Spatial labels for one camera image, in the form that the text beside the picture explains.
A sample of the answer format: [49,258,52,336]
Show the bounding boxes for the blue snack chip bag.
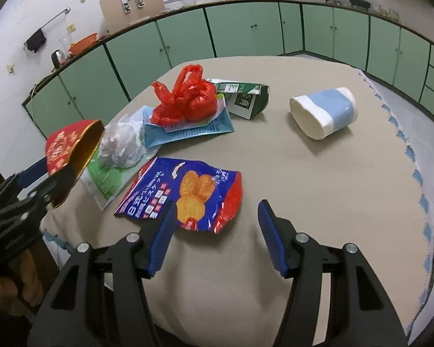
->
[114,157,243,234]

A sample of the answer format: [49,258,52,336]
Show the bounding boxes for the white tissue paper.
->
[98,121,146,168]

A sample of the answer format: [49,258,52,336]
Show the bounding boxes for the blue and white paper cup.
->
[289,87,358,140]

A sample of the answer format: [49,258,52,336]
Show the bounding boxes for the green milk carton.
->
[207,78,270,120]

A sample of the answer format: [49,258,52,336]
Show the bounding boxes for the red plastic bag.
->
[150,64,218,127]

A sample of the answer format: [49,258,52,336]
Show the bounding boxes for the green lower kitchen cabinets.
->
[22,0,434,136]

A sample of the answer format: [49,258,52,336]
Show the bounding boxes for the left hand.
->
[0,241,59,320]

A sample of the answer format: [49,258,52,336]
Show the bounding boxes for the steel electric kettle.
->
[51,49,66,69]

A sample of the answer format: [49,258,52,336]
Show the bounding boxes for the dark hanging towel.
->
[25,28,47,53]

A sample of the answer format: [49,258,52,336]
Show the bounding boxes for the orange plastic basin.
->
[69,33,98,56]

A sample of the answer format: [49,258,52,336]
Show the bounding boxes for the chrome towel bar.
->
[23,6,71,48]

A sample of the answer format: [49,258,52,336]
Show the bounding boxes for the cardboard box with dispenser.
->
[99,0,165,34]

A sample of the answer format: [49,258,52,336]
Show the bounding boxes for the black wok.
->
[348,0,372,11]

